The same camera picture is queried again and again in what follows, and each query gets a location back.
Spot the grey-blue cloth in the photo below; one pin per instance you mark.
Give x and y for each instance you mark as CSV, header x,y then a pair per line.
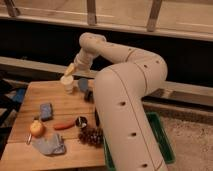
x,y
53,146

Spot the blue-grey plastic cup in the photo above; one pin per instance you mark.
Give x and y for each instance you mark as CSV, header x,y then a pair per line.
x,y
83,85

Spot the blue sponge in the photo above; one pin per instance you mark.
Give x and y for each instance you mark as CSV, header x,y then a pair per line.
x,y
46,111

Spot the black-handled knife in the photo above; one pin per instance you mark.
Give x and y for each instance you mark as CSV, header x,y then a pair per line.
x,y
97,121

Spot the small dark object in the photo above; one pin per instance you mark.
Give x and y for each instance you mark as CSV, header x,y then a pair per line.
x,y
89,96

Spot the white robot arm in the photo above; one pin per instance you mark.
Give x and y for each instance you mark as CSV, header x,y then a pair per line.
x,y
118,90

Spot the silver spoon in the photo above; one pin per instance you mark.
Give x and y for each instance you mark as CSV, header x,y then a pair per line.
x,y
29,139

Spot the white plastic cup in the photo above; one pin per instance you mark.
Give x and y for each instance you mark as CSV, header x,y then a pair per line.
x,y
68,83

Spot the dark grape bunch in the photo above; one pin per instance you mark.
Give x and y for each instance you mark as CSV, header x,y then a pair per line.
x,y
91,136

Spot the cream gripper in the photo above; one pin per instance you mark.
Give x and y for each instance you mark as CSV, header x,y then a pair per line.
x,y
70,70

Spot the green plastic tray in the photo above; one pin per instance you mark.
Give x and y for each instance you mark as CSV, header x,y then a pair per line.
x,y
160,136

